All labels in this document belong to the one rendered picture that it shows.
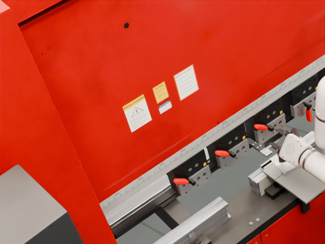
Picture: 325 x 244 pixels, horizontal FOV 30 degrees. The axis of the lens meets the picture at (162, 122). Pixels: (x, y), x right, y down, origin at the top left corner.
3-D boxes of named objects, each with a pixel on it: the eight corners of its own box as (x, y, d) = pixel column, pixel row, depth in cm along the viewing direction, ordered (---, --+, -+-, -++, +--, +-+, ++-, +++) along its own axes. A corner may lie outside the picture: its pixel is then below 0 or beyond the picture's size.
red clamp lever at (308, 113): (310, 123, 253) (308, 106, 247) (303, 119, 256) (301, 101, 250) (313, 121, 254) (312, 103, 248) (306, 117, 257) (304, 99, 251)
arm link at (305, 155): (310, 149, 214) (304, 145, 216) (301, 171, 217) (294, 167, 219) (324, 150, 219) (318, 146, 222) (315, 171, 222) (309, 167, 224)
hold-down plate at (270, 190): (273, 200, 263) (272, 195, 261) (264, 194, 267) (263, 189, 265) (322, 164, 272) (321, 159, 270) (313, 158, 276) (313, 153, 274)
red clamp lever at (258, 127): (258, 126, 235) (274, 128, 241) (251, 121, 238) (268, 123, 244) (257, 130, 235) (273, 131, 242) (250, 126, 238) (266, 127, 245)
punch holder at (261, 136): (259, 145, 247) (254, 115, 237) (246, 136, 253) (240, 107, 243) (286, 127, 252) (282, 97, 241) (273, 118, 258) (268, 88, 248)
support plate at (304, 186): (306, 204, 242) (305, 202, 242) (262, 172, 261) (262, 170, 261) (337, 180, 248) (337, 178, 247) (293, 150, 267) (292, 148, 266)
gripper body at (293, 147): (307, 145, 216) (286, 131, 224) (296, 170, 219) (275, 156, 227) (320, 146, 220) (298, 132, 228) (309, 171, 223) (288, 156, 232)
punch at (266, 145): (266, 152, 257) (263, 135, 251) (262, 149, 259) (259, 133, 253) (283, 139, 260) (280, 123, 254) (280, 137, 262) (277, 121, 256)
